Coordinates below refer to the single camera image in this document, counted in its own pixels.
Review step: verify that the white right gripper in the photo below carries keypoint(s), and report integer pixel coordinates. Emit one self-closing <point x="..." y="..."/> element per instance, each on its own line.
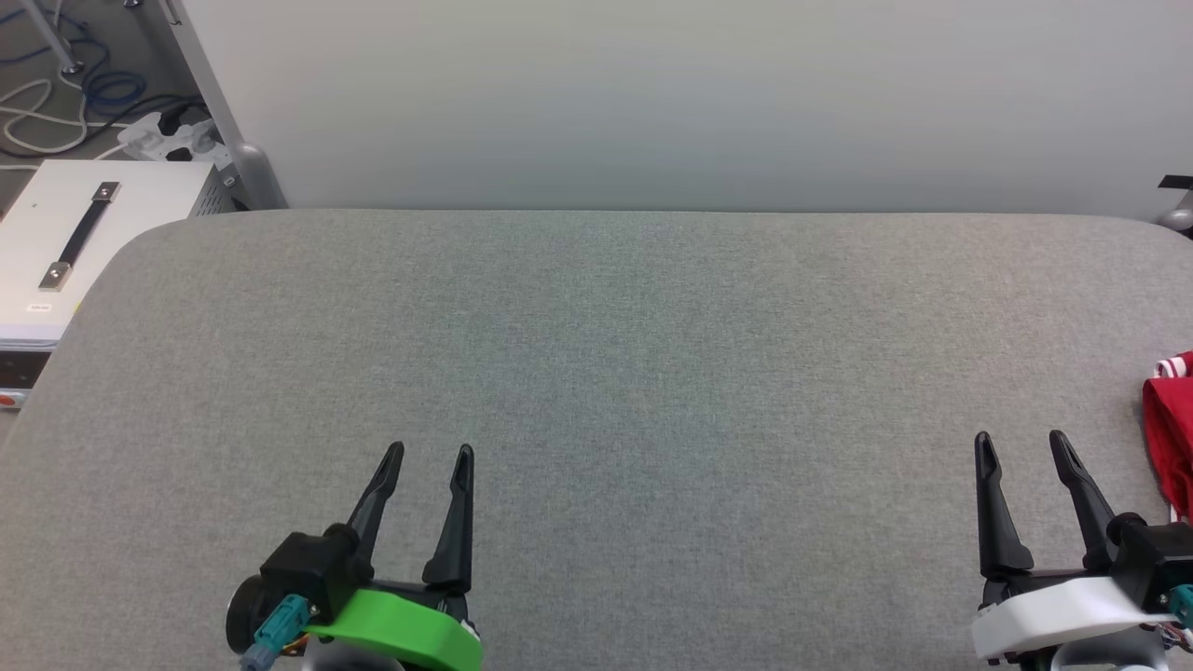
<point x="1053" y="610"/>

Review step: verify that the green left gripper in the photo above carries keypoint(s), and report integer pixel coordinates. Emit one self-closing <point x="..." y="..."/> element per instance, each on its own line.
<point x="410" y="624"/>

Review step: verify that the red white basketball jersey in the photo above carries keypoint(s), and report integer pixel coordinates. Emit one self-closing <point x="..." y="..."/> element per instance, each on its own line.
<point x="1172" y="438"/>

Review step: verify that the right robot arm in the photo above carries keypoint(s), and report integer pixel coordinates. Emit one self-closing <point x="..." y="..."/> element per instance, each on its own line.
<point x="1100" y="660"/>

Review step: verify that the white equipment box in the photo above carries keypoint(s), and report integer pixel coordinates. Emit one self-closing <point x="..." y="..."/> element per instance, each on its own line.
<point x="140" y="196"/>

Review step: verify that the white power strip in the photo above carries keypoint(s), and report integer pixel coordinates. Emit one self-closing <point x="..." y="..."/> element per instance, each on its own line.
<point x="149" y="138"/>

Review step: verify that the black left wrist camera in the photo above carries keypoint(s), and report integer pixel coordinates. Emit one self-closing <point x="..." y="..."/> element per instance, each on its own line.
<point x="308" y="559"/>

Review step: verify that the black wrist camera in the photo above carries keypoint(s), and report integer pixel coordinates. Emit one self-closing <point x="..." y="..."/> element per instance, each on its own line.
<point x="1156" y="559"/>
<point x="308" y="559"/>

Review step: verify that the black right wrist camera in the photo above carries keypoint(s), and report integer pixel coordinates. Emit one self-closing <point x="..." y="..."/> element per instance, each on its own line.
<point x="1156" y="559"/>

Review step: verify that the grey partition frame post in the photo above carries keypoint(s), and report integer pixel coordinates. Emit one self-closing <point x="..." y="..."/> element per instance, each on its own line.
<point x="233" y="121"/>
<point x="1180" y="219"/>

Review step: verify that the small black flat bracket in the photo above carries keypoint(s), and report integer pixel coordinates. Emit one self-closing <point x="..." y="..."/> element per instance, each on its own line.
<point x="1176" y="182"/>

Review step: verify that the white desk frame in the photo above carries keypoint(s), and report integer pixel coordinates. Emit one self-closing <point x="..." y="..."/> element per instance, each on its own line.
<point x="51" y="33"/>

